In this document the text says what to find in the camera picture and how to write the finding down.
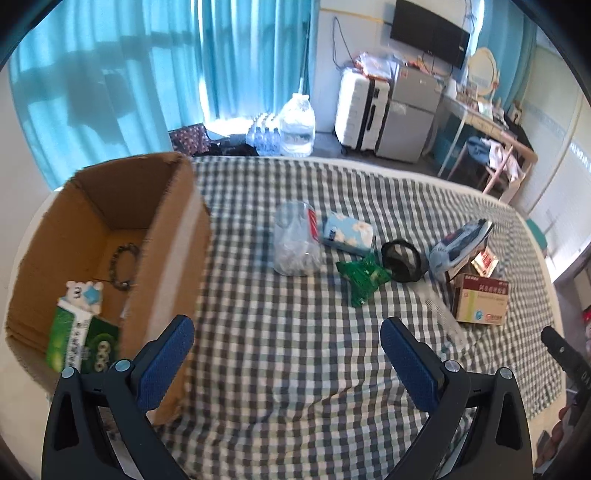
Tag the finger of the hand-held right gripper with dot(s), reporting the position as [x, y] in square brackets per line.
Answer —
[561, 346]

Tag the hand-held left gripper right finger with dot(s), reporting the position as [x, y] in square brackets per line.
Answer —
[408, 364]

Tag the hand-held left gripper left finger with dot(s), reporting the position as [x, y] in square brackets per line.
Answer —
[164, 364]

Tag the clear plastic wrapper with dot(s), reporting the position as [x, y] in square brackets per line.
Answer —
[443, 318]

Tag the dark green box white circles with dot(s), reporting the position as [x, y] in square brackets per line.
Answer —
[104, 346]

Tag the maroon white medicine box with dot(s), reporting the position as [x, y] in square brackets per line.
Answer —
[480, 304]

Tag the black mesh pouch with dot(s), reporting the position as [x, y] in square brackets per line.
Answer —
[406, 272]

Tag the green snack packet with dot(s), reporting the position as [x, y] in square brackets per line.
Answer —
[364, 277]

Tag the green white medicine box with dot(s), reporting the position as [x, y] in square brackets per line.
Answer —
[62, 341]

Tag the brown cardboard box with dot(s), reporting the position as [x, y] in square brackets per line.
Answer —
[175, 258]

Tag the white bear figure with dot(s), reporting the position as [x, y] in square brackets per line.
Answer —
[78, 295]

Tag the red white sachet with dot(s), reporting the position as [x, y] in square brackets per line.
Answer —
[485, 263]

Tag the blue white foil bag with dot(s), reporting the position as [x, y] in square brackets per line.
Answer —
[455, 249]

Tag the light blue tissue pack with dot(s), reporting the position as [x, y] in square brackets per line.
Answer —
[346, 230]

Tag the clear plastic jar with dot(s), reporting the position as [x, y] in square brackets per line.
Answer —
[295, 249]

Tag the person's right hand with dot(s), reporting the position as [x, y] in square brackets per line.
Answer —
[551, 441]

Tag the grey white checked blanket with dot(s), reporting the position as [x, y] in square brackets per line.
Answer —
[300, 369]

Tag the teal bin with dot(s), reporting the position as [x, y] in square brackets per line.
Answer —
[536, 235]

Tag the wooden chair with clothes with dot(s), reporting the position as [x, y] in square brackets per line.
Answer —
[498, 161]

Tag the dark floral bag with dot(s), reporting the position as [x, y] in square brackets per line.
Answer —
[189, 138]

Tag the black clothing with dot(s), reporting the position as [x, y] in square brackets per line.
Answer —
[233, 147]

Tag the wooden desk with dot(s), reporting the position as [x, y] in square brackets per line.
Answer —
[480, 122]

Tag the grey mini fridge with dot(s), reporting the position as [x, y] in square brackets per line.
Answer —
[406, 124]

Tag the pack of small water bottles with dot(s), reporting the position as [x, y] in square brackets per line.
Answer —
[265, 138]

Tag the large clear water jug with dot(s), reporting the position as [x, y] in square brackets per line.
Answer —
[298, 129]

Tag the white suitcase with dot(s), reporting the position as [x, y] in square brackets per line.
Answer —
[355, 106]

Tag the round white mirror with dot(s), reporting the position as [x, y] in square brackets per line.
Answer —
[485, 69]

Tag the teal curtain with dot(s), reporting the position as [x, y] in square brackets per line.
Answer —
[138, 69]

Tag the pile of plastic bags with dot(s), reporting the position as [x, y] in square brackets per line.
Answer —
[376, 64]

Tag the black television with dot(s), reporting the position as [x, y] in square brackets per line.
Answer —
[429, 32]

